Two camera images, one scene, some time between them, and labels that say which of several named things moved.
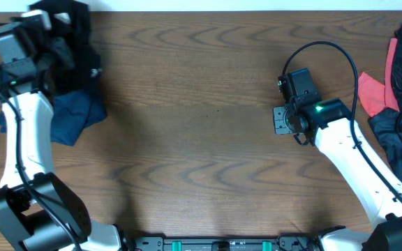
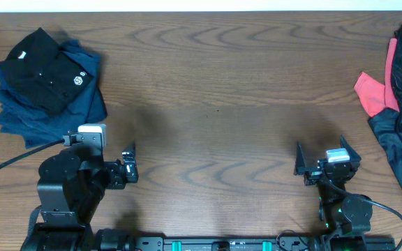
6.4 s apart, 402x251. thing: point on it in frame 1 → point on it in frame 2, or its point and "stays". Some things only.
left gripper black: x=61 y=54 → x=128 y=167
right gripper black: x=280 y=125 → x=313 y=176
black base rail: x=283 y=243 stays
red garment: x=375 y=96 stays
